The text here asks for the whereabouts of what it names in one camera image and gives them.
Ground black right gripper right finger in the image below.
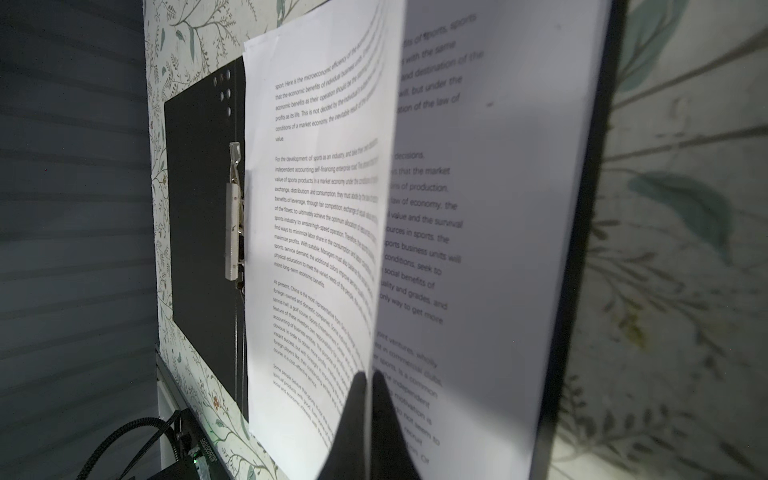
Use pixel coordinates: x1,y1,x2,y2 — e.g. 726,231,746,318
371,371,421,480

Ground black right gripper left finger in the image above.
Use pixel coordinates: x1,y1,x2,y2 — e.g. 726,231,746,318
318,371,367,480

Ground printed paper sheet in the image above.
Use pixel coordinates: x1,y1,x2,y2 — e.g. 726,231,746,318
243,1,406,479
374,1,610,479

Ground black white file folder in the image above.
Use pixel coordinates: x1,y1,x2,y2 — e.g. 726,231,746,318
163,0,630,480

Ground printed paper sheet back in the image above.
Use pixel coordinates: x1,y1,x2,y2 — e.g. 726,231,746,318
374,1,610,479

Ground left black cable conduit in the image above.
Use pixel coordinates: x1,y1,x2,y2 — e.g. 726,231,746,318
74,409,184,480

